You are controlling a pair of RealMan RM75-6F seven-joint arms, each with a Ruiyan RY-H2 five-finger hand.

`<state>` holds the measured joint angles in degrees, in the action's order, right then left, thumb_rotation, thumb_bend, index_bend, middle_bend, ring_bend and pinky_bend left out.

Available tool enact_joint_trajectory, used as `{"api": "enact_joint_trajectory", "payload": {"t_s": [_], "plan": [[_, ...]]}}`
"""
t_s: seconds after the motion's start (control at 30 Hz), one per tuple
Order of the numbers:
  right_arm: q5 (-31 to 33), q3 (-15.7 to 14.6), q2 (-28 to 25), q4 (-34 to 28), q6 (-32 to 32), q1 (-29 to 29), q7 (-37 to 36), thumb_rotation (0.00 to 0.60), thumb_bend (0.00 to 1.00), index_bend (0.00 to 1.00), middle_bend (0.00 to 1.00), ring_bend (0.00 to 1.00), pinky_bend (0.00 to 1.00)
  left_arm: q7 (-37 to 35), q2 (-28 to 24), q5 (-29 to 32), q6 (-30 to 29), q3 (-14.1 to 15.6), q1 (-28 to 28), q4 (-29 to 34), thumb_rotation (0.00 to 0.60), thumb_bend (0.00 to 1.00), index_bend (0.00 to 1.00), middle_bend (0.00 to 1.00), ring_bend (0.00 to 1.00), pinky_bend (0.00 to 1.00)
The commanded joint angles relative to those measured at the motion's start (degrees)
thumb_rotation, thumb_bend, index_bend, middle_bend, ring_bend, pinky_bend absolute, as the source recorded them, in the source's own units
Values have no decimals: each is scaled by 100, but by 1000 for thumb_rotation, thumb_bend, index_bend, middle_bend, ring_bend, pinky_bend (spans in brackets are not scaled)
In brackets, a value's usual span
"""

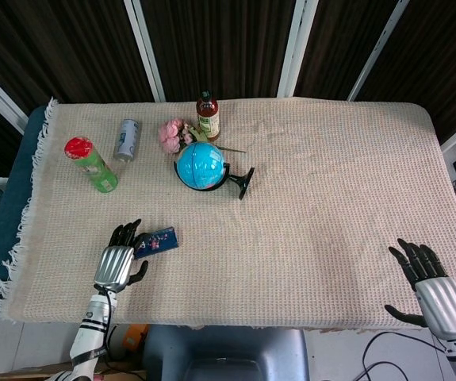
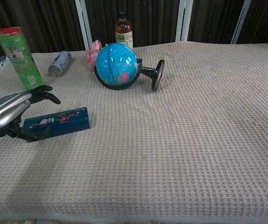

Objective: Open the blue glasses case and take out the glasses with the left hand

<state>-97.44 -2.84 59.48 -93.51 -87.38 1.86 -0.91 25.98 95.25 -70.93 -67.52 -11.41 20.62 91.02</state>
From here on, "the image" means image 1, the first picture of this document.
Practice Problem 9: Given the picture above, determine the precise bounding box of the blue globe on black stand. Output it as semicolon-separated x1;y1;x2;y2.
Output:
173;142;255;200

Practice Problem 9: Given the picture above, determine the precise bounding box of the brown tea bottle green label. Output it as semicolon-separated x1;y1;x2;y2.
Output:
195;90;221;142

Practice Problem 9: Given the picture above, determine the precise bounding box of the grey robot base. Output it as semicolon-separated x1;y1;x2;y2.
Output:
142;324;310;381

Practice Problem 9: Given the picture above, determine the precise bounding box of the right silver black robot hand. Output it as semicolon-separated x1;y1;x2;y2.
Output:
384;237;456;341

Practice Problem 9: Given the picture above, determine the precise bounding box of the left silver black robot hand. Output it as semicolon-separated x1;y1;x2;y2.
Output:
94;218;149;294

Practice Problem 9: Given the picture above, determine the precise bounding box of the beige waffle-weave tablecloth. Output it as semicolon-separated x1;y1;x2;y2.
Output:
0;97;456;331

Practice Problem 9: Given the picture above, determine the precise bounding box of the orange object under table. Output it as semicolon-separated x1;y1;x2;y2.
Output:
122;324;149;350

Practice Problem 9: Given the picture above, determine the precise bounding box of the brown cardboard box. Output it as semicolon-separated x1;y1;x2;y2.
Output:
0;359;148;381

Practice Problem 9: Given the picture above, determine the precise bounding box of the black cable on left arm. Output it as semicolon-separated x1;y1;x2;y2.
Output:
92;283;114;358

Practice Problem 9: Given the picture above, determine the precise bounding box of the silver blue drink can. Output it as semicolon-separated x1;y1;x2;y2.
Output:
113;117;141;163

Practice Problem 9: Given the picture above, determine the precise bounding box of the pink artificial flower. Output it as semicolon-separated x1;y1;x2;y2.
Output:
158;118;247;156

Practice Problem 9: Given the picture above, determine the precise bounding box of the black floor cable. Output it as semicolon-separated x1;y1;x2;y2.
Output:
360;331;456;381

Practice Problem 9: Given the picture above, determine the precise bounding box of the blue patterned under cloth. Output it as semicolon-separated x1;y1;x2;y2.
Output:
0;105;50;317

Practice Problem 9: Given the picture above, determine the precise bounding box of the green canister with red lid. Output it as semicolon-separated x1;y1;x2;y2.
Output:
63;137;119;194

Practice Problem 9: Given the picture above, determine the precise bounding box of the blue card box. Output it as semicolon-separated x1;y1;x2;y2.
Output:
134;226;182;261

